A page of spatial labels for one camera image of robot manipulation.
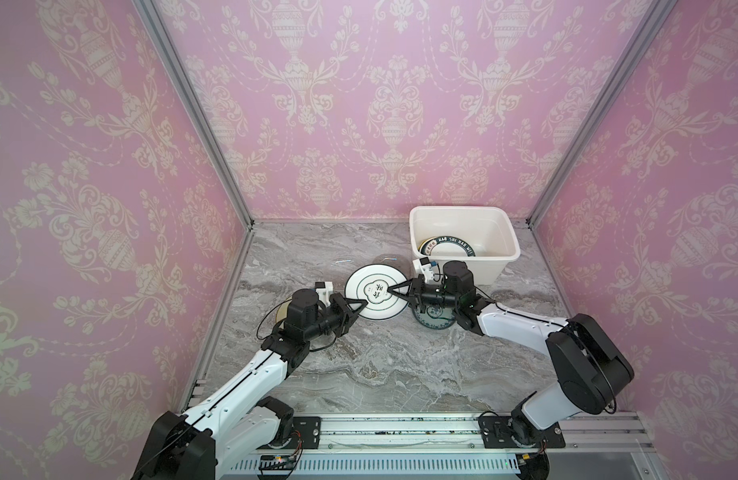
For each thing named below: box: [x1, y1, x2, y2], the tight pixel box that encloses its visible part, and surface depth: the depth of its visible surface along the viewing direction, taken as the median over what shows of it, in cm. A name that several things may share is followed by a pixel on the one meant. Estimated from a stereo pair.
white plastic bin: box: [410, 206, 521, 285], surface depth 108 cm
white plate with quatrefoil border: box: [344, 264, 409, 320], surface depth 82 cm
